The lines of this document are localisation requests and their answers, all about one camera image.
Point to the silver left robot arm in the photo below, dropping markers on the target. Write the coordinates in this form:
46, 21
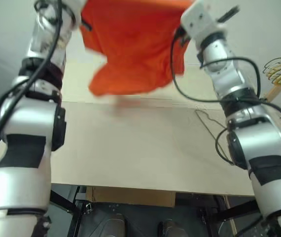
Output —
27, 123

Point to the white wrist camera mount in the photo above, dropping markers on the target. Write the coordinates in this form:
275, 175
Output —
77, 6
204, 10

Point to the orange shorts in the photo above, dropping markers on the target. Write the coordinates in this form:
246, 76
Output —
135, 49

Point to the brown cardboard box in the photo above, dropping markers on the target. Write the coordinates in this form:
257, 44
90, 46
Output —
130, 196

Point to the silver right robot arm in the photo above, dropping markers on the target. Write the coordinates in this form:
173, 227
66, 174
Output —
258, 138

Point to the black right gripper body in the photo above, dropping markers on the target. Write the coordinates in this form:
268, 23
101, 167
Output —
229, 13

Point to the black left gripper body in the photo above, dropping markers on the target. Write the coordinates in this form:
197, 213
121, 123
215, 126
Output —
86, 24

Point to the dark rounded shape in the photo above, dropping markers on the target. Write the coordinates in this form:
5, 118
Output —
115, 225
168, 229

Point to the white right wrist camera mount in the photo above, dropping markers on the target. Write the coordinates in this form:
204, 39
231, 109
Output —
204, 10

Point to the black metal table frame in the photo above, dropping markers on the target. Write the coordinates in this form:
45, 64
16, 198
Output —
61, 201

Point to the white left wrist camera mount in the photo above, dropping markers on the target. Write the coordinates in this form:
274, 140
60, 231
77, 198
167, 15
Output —
77, 6

